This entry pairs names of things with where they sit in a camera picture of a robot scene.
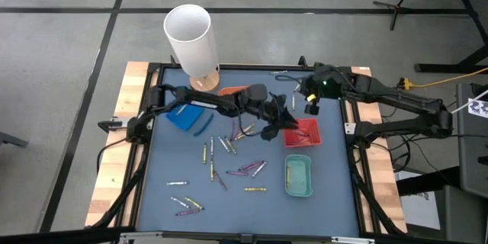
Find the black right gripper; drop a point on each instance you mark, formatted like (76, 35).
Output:
(324, 84)

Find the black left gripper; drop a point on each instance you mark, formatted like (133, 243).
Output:
(272, 116)

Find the yellow-green crayon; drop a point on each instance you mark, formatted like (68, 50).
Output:
(182, 109)
(293, 101)
(204, 154)

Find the white crayon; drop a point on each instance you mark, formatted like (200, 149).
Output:
(180, 202)
(177, 183)
(258, 169)
(297, 87)
(279, 72)
(212, 145)
(223, 144)

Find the yellow crayon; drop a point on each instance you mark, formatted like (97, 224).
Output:
(248, 127)
(242, 136)
(230, 145)
(255, 189)
(194, 203)
(211, 170)
(288, 174)

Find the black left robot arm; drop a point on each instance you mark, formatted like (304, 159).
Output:
(213, 103)

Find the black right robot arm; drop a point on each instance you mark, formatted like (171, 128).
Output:
(400, 99)

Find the red plastic basket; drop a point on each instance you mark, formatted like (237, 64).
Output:
(310, 141)

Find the teal plastic bin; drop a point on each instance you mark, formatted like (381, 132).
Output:
(301, 175)

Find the orange plastic bin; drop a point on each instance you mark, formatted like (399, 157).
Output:
(228, 90)

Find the blue-grey table mat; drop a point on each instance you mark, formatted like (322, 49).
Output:
(267, 213)

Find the blue plastic basket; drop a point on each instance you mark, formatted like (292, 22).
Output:
(188, 120)

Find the black tripod stand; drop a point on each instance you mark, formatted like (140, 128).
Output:
(396, 7)

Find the white shade wooden-base lamp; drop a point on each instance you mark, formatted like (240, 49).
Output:
(190, 45)

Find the black-and-white marker tag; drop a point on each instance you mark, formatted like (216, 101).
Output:
(479, 108)

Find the white box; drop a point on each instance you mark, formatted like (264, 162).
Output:
(419, 209)

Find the grey equipment cart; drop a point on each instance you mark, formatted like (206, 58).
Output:
(472, 152)

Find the black rig crossbeam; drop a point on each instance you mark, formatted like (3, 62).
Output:
(57, 236)

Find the grey stand foot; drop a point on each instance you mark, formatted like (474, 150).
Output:
(11, 139)

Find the black frame knob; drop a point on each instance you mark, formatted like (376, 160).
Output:
(302, 61)

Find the black aluminium table frame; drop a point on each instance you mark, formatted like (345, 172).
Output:
(244, 67)

